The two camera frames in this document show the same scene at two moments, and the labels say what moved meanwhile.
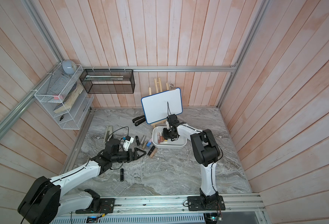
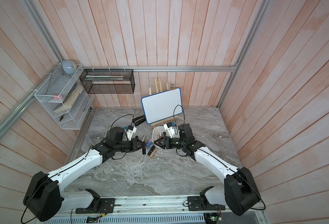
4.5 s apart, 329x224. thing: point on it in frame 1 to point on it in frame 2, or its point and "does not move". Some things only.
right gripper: (164, 133) to (166, 139)
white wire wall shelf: (67, 102) does not move
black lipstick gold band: (151, 150) does not move
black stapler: (139, 120) does not move
